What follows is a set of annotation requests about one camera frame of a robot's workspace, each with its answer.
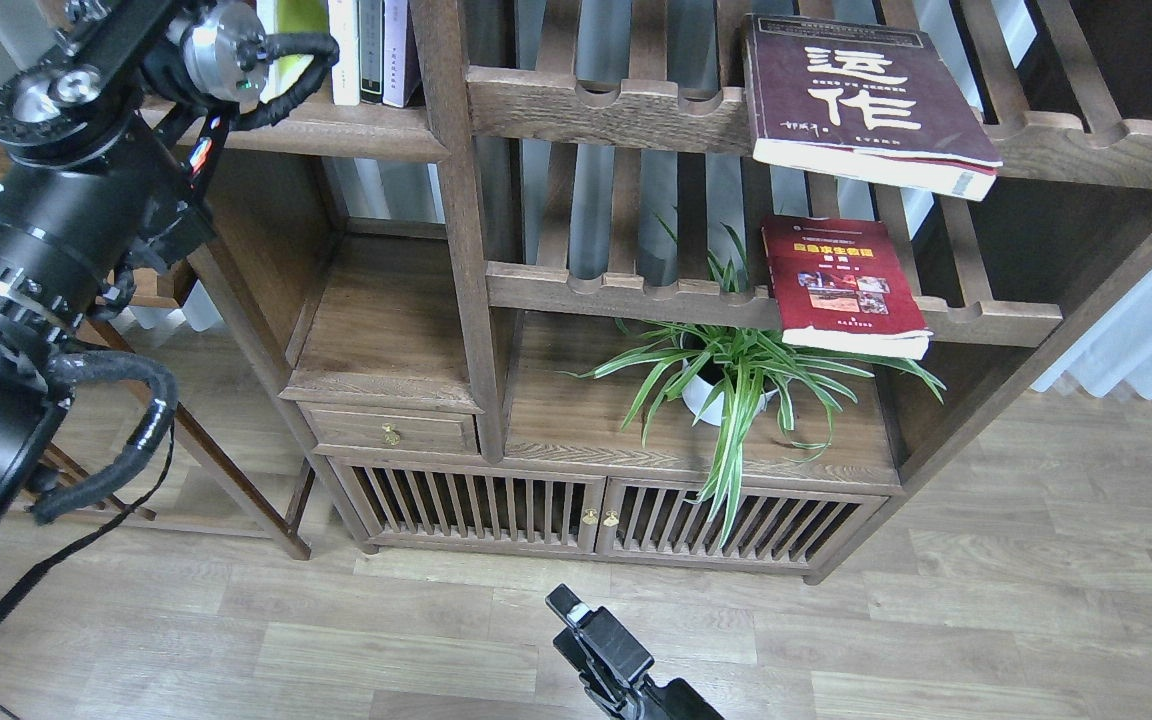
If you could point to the white upright book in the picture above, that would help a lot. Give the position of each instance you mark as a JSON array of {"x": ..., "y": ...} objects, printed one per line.
[{"x": 344, "y": 27}]

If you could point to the dark maroon large book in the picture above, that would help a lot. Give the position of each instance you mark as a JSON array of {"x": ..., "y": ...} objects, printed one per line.
[{"x": 871, "y": 103}]

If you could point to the wooden bookshelf unit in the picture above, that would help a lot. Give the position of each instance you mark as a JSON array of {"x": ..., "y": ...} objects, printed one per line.
[{"x": 452, "y": 268}]

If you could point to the wooden side table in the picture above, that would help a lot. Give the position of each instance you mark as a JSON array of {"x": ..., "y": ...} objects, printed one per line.
[{"x": 169, "y": 292}]

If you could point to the lilac upright book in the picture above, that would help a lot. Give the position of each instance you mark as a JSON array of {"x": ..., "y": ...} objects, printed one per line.
[{"x": 400, "y": 68}]

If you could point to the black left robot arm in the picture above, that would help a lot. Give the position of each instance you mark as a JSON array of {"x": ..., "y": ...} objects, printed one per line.
[{"x": 114, "y": 135}]

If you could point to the red paperback book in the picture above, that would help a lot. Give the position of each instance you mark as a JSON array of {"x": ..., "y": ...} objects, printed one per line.
[{"x": 840, "y": 287}]

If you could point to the green spider plant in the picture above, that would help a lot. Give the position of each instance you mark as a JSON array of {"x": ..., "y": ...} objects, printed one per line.
[{"x": 727, "y": 375}]

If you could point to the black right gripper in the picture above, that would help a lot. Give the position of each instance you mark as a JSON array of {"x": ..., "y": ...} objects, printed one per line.
[{"x": 612, "y": 665}]

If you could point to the dark grey upright book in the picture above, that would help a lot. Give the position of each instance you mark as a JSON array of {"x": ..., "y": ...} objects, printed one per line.
[{"x": 370, "y": 18}]

